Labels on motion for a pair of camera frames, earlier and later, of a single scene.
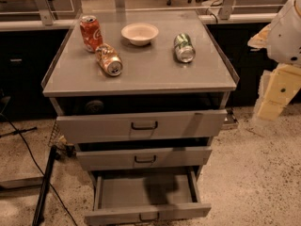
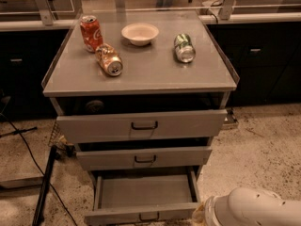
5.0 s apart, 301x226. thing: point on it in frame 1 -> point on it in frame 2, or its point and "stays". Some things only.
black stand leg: (40, 206) stays
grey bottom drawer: (143, 196) stays
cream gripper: (284, 38) -> (209, 211)
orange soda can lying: (109, 59) stays
